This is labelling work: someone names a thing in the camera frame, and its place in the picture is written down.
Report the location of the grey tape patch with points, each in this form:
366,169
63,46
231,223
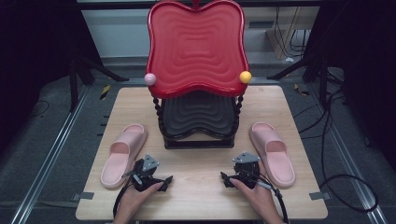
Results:
83,196
320,196

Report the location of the person's left hand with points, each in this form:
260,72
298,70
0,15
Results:
132,202

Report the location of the black metal stand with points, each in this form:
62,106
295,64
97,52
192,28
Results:
74,81
317,67

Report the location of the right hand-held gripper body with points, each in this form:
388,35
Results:
246,169

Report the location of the person's right hand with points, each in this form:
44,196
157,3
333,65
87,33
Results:
260,202

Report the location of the yellow and black tape strip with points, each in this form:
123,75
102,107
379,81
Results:
300,90

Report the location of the pink slipper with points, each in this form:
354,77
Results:
114,168
280,165

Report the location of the aluminium floor rail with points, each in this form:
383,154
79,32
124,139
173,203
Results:
351,168
51,155

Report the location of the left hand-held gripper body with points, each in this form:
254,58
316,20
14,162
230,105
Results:
146,169

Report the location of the cardboard box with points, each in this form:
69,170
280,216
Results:
281,40

